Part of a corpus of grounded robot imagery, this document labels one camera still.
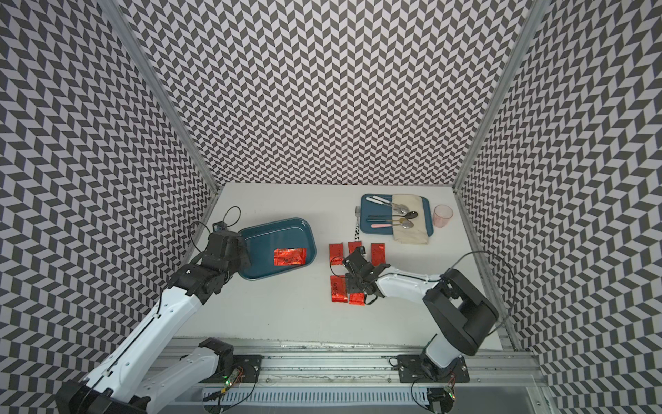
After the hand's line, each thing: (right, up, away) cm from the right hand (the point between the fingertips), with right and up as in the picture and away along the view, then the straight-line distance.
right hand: (359, 285), depth 90 cm
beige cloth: (+25, +17, +12) cm, 32 cm away
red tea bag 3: (-2, +13, +9) cm, 16 cm away
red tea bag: (-23, +12, -8) cm, 27 cm away
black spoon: (+23, +25, +15) cm, 37 cm away
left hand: (-38, +13, -11) cm, 41 cm away
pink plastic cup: (+34, +25, +13) cm, 45 cm away
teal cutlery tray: (+7, +26, +23) cm, 35 cm away
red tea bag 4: (+7, +10, +7) cm, 14 cm away
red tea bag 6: (-1, -3, -4) cm, 5 cm away
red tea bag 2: (-8, +10, +6) cm, 14 cm away
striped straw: (0, +17, +13) cm, 21 cm away
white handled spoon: (+13, +31, +28) cm, 43 cm away
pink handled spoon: (+20, +21, +16) cm, 33 cm away
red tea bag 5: (-7, -1, -4) cm, 8 cm away
